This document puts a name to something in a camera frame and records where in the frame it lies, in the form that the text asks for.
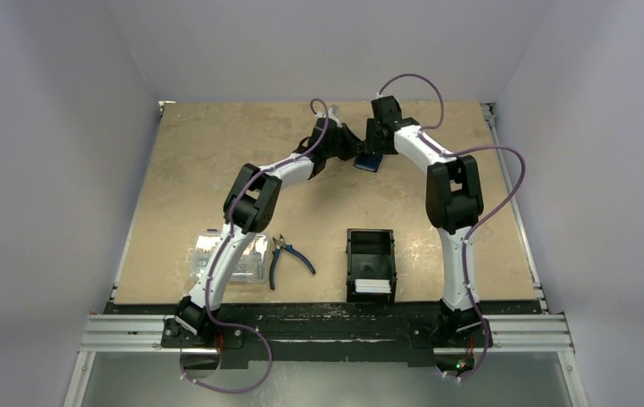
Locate blue leather card holder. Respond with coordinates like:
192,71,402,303
353,153,383,173

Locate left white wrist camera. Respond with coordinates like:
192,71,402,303
317,104,341,127

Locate purple cable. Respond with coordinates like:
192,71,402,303
179,98,330,394
376,73,527,383

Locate black aluminium mounting rail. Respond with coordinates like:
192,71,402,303
80,301,574,369

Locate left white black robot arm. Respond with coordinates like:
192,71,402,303
165,118,364,347

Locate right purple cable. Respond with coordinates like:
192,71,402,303
376,73,527,383

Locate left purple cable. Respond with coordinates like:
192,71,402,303
179,98,330,394

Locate clear plastic parts box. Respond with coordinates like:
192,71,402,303
189,229,272,283

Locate black plastic card box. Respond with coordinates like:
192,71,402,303
346,228,397,304

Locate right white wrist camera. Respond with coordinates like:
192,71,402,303
370,96,390,114

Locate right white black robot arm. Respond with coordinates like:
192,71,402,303
365,96,484,347

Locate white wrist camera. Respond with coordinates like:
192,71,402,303
317,104,341,127
370,96,390,114

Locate white card stack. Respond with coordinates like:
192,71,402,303
353,279,392,295

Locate blue handled pliers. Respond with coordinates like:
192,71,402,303
269,234,317,291

